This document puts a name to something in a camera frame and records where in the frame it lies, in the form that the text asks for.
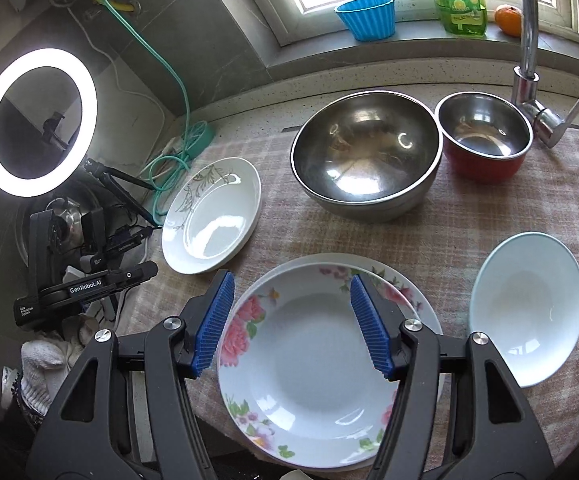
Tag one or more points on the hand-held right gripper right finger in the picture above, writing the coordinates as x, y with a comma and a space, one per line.
369, 320

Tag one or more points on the teal power strip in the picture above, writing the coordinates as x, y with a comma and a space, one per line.
204, 135

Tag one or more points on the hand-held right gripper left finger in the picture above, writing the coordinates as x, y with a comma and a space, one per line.
214, 320

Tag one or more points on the blue silicone cup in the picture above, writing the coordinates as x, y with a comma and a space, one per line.
367, 22

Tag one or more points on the floral pattern plate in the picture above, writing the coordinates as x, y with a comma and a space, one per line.
309, 360

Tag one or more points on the orange fruit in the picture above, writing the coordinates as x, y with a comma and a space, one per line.
508, 20

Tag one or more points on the plain white plate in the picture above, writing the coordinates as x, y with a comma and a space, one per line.
319, 258

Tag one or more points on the light blue bowl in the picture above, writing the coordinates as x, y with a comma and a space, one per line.
524, 305

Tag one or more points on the red-lined metal bowl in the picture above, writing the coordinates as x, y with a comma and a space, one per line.
369, 211

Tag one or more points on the red steel bowl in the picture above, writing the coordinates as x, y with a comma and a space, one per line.
484, 127

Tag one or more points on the large steel bowl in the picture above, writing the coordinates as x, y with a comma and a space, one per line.
359, 150

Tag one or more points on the black tripod leg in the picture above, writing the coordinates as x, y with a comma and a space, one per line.
119, 180

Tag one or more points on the checked cloth mat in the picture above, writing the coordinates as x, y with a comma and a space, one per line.
279, 230

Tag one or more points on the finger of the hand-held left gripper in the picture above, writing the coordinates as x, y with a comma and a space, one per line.
134, 274

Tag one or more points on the chrome faucet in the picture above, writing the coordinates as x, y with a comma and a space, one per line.
528, 35

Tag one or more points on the person's left hand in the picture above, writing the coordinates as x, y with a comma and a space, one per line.
39, 370

